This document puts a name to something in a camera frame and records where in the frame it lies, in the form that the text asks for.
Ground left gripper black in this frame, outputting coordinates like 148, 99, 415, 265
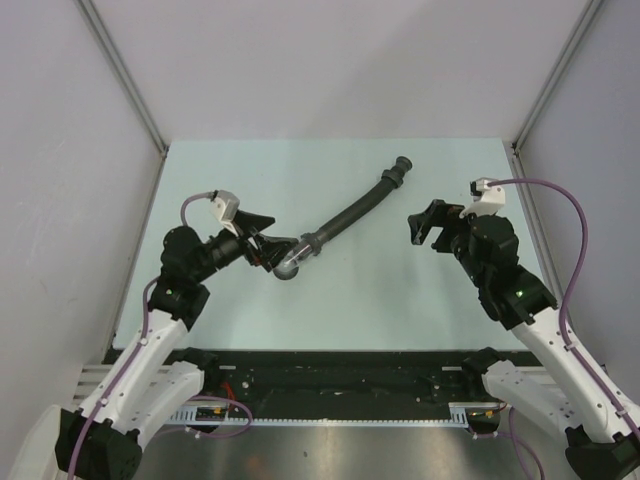
191, 210, 297, 284

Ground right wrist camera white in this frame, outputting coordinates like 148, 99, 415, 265
459, 177, 506, 219

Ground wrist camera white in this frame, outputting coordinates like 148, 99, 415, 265
210, 190, 240, 237
459, 177, 506, 219

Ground grey slotted cable duct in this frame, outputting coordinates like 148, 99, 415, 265
165, 404, 501, 428

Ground left aluminium corner post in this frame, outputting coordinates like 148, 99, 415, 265
74, 0, 169, 158

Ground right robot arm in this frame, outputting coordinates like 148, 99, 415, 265
408, 200, 639, 479

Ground clear plastic elbow fitting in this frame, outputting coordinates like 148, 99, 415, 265
273, 239, 314, 281

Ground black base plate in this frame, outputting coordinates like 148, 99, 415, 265
161, 348, 491, 404

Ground right aluminium corner post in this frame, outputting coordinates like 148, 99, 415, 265
510, 0, 608, 154

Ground black corrugated hose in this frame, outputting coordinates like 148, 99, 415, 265
301, 154, 415, 256

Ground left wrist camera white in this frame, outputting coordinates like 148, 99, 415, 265
210, 190, 240, 237

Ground aluminium corner post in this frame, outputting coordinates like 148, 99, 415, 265
510, 0, 608, 154
74, 0, 169, 158

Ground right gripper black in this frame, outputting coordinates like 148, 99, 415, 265
408, 199, 489, 288

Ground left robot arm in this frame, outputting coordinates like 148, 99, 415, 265
55, 211, 298, 479

